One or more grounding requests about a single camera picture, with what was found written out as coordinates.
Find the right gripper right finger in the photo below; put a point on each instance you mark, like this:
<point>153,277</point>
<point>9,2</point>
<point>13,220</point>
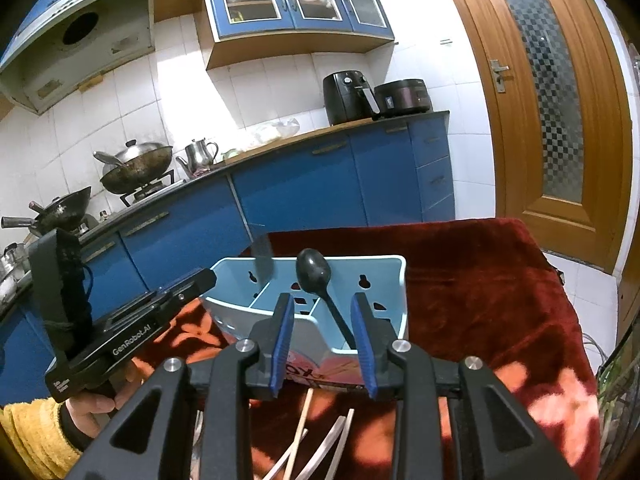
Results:
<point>493,436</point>

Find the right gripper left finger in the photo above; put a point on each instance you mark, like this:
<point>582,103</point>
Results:
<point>152,436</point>

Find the white chopstick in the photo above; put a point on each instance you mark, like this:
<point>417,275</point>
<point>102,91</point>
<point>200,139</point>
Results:
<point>341,445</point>
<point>323,449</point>

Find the black spoon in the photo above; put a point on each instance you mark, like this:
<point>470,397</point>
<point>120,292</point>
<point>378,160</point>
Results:
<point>313,275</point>

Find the bamboo chopstick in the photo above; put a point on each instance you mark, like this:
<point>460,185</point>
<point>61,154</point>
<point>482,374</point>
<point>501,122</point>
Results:
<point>298,434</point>

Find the yellow sleeve forearm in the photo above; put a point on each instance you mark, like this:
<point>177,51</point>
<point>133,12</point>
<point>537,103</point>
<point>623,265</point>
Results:
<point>39,440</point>

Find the person's left hand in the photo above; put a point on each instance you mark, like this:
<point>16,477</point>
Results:
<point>79,414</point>

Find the light blue utensil box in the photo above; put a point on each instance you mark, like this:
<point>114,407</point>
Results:
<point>319,356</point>

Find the red floral blanket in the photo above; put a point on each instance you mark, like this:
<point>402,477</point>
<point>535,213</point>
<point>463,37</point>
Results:
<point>474,288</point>

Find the wok with lid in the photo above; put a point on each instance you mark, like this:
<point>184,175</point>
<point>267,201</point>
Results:
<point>134,167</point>

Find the steel kettle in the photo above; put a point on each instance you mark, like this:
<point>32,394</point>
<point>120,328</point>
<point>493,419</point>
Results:
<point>200,158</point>

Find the blue base cabinets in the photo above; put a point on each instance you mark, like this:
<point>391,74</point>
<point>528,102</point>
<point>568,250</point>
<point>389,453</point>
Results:
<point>383,174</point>

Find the black air fryer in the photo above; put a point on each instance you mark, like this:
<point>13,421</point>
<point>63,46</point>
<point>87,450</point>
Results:
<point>348,97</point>

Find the range hood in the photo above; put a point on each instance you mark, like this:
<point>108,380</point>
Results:
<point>73,42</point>

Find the dark rice cooker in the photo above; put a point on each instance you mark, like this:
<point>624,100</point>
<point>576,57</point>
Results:
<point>403,97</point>

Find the wooden door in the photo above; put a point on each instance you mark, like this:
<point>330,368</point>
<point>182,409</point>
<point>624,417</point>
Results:
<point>559,121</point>

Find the blue wall cabinet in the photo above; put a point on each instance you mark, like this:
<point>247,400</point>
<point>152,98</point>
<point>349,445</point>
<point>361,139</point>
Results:
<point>236,31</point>

